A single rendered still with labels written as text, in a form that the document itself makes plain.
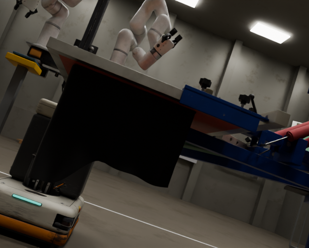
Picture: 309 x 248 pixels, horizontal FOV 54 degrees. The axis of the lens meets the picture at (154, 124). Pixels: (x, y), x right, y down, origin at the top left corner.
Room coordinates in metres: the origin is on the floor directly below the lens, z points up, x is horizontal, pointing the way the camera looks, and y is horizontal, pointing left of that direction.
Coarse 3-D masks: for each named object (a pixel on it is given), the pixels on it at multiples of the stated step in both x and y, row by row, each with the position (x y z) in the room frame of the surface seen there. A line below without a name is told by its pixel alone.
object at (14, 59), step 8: (8, 56) 1.30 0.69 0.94; (16, 56) 1.30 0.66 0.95; (16, 64) 1.37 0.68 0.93; (24, 64) 1.31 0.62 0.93; (32, 64) 1.31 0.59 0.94; (16, 72) 1.35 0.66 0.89; (24, 72) 1.36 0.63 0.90; (32, 72) 1.42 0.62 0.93; (40, 72) 1.43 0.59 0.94; (16, 80) 1.35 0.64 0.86; (8, 88) 1.35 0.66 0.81; (16, 88) 1.35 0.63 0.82; (8, 96) 1.35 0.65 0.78; (16, 96) 1.39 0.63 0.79; (0, 104) 1.35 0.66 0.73; (8, 104) 1.35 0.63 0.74; (0, 112) 1.35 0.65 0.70; (8, 112) 1.38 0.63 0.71; (0, 120) 1.35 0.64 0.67; (0, 128) 1.37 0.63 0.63
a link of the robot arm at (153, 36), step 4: (148, 32) 1.77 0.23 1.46; (152, 32) 1.76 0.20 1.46; (156, 32) 1.76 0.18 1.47; (148, 36) 1.80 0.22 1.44; (152, 36) 1.77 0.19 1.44; (156, 36) 1.76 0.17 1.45; (160, 36) 1.79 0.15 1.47; (152, 40) 1.80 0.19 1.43; (156, 40) 1.78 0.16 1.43; (152, 44) 1.82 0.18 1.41
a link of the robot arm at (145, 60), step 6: (138, 48) 1.76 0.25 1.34; (132, 54) 1.78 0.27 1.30; (138, 54) 1.75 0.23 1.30; (144, 54) 1.74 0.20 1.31; (150, 54) 1.71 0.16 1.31; (138, 60) 1.75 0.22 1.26; (144, 60) 1.72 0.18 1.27; (150, 60) 1.72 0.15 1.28; (156, 60) 1.73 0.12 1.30; (144, 66) 1.74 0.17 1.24
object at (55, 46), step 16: (48, 48) 1.00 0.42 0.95; (64, 48) 0.99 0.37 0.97; (80, 48) 1.00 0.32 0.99; (96, 64) 1.01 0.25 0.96; (112, 64) 1.01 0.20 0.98; (64, 80) 1.48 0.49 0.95; (128, 80) 1.03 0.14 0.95; (144, 80) 1.03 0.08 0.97; (176, 96) 1.04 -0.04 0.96; (240, 128) 1.14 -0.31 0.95
